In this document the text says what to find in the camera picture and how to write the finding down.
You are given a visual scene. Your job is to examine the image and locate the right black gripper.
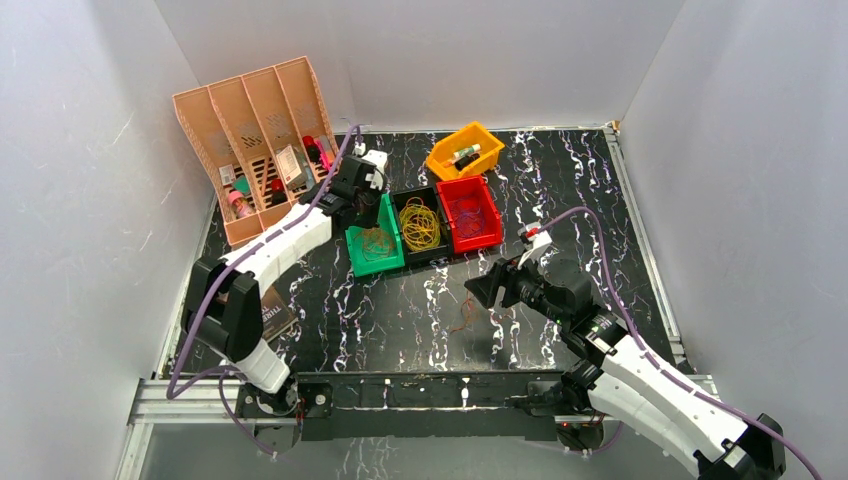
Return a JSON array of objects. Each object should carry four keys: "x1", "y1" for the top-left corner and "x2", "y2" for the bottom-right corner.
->
[{"x1": 464, "y1": 248, "x2": 568, "y2": 327}]

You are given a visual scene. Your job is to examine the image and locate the orange wire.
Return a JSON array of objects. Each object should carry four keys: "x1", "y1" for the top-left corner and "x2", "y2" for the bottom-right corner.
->
[
  {"x1": 450, "y1": 296, "x2": 478, "y2": 335},
  {"x1": 357, "y1": 225, "x2": 397, "y2": 263}
]

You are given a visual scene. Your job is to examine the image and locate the green plastic bin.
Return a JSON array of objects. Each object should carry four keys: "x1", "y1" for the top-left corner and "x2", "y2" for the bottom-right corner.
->
[{"x1": 345, "y1": 194, "x2": 405, "y2": 277}]

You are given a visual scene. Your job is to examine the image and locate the red plastic bin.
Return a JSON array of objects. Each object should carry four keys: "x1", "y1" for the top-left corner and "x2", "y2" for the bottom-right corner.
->
[{"x1": 436, "y1": 175, "x2": 504, "y2": 254}]

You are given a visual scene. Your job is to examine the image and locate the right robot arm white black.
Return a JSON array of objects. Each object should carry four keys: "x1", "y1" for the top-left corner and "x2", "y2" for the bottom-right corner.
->
[{"x1": 464, "y1": 257, "x2": 786, "y2": 479}]

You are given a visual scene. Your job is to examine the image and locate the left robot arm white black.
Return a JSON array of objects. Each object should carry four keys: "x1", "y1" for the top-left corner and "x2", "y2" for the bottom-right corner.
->
[{"x1": 181, "y1": 150, "x2": 388, "y2": 416}]

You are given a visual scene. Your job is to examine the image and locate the pink pen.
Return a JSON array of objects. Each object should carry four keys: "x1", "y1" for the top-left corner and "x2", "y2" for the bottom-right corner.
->
[{"x1": 315, "y1": 135, "x2": 334, "y2": 171}]

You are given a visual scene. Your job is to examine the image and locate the white box in organizer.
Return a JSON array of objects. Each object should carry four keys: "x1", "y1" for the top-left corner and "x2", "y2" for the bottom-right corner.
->
[{"x1": 275, "y1": 145, "x2": 314, "y2": 193}]

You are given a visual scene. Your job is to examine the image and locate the red capped dark bottle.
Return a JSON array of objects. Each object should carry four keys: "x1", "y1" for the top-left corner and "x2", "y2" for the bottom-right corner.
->
[{"x1": 270, "y1": 178, "x2": 288, "y2": 206}]

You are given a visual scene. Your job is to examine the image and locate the black plastic bin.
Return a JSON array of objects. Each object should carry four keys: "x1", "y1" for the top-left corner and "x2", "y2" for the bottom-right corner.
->
[{"x1": 390, "y1": 185, "x2": 453, "y2": 267}]

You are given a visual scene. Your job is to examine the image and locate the pink plastic file organizer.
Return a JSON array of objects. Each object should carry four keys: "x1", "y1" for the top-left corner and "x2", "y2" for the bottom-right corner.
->
[{"x1": 173, "y1": 56, "x2": 339, "y2": 248}]

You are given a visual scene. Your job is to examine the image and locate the black marker in yellow bin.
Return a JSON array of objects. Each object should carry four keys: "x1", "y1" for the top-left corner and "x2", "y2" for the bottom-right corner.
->
[{"x1": 453, "y1": 153, "x2": 480, "y2": 171}]

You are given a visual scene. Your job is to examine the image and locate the pink bottle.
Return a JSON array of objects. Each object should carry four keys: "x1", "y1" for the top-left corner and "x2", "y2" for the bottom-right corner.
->
[{"x1": 228, "y1": 190, "x2": 255, "y2": 219}]

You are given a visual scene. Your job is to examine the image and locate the glue stick in yellow bin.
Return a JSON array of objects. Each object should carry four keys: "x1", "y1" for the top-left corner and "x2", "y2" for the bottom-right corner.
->
[{"x1": 452, "y1": 143, "x2": 482, "y2": 163}]

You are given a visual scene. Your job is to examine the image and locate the yellow plastic bin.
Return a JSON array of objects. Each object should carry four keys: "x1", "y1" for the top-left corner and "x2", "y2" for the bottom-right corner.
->
[{"x1": 425, "y1": 121, "x2": 505, "y2": 181}]

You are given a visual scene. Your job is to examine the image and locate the dark book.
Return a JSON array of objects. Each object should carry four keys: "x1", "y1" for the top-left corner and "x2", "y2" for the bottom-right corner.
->
[{"x1": 261, "y1": 302, "x2": 298, "y2": 342}]

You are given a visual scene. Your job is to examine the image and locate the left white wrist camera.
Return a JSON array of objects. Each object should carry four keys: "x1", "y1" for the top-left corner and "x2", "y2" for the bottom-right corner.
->
[{"x1": 353, "y1": 142, "x2": 388, "y2": 192}]

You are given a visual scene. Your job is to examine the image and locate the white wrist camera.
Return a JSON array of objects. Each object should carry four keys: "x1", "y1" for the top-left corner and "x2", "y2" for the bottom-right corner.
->
[
  {"x1": 353, "y1": 142, "x2": 388, "y2": 192},
  {"x1": 517, "y1": 222, "x2": 552, "y2": 269}
]

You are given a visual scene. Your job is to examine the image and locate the yellow green wire coil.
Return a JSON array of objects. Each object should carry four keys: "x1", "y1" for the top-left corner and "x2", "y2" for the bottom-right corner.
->
[{"x1": 399, "y1": 197, "x2": 444, "y2": 254}]

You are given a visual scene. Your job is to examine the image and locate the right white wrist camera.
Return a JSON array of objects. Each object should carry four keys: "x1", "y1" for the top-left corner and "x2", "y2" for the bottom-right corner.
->
[{"x1": 517, "y1": 222, "x2": 552, "y2": 269}]

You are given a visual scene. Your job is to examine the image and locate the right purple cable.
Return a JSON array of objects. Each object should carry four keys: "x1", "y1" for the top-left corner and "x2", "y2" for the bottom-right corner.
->
[{"x1": 529, "y1": 205, "x2": 824, "y2": 480}]

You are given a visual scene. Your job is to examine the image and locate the purple cable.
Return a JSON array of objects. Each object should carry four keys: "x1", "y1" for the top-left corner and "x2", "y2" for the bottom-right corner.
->
[
  {"x1": 165, "y1": 123, "x2": 366, "y2": 401},
  {"x1": 529, "y1": 205, "x2": 824, "y2": 480}
]

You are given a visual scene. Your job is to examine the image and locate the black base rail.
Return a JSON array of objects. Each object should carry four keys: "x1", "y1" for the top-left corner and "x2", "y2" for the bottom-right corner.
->
[{"x1": 298, "y1": 370, "x2": 608, "y2": 452}]

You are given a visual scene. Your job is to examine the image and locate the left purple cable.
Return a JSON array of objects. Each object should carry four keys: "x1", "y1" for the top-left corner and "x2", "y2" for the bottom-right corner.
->
[{"x1": 165, "y1": 123, "x2": 366, "y2": 401}]

